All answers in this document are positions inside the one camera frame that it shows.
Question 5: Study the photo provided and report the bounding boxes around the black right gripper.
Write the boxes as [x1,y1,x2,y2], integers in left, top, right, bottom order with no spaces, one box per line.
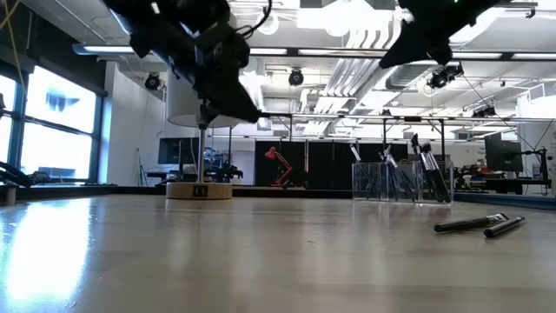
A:
[378,0,479,70]

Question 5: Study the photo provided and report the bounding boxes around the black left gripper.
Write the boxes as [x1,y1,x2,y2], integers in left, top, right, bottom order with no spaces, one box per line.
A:
[190,19,262,127]

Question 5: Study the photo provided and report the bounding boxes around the red desk lamp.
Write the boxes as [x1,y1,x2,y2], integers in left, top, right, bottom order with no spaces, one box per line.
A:
[264,146,295,189]

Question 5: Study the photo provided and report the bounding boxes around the white shade table lamp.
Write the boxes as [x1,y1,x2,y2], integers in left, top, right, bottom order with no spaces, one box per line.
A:
[165,64,244,201]

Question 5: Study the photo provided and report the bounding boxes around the black partition panels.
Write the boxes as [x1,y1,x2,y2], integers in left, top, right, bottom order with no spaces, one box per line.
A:
[255,139,409,189]

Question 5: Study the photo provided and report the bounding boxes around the black computer monitor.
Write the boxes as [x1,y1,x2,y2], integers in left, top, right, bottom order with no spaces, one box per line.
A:
[484,132,525,174]

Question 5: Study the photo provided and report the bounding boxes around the long ceiling light bar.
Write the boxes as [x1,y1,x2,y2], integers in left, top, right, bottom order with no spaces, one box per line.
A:
[72,43,556,62]

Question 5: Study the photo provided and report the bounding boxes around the clear acrylic brush organizer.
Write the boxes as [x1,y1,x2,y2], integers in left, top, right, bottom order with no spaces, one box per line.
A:
[352,160,453,204]

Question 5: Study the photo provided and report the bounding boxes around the large room window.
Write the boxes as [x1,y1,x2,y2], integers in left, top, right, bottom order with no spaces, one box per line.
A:
[0,64,105,183]

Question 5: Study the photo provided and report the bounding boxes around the black wall screen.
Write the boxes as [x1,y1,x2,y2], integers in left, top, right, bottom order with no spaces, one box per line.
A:
[158,137,202,166]

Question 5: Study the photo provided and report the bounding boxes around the silver ventilation duct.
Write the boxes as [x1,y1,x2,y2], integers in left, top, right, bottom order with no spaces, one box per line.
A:
[323,0,507,99]

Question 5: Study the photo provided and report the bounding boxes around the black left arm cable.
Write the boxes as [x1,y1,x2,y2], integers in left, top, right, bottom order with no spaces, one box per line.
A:
[234,0,274,41]

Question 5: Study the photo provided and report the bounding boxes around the white ceiling ring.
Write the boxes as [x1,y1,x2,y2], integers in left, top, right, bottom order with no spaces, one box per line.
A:
[255,11,281,37]

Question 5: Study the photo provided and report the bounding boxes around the black aluminium table frame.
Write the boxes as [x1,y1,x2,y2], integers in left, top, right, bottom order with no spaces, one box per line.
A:
[0,184,556,212]

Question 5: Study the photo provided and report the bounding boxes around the yellow hanging cable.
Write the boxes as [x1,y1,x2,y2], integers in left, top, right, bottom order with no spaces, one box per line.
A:
[0,0,25,88]

